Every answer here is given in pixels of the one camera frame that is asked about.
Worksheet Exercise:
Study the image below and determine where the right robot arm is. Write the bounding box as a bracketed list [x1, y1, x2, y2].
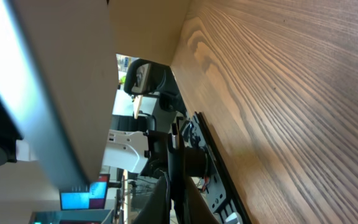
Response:
[103, 130, 217, 223]

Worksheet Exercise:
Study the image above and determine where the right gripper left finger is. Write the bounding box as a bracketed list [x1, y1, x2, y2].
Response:
[132, 177, 170, 224]

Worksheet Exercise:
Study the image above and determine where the laptop with blue screen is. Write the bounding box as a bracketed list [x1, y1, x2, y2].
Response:
[59, 174, 110, 210]

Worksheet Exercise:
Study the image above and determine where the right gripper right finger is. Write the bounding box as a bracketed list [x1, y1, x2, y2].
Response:
[167, 136, 218, 224]

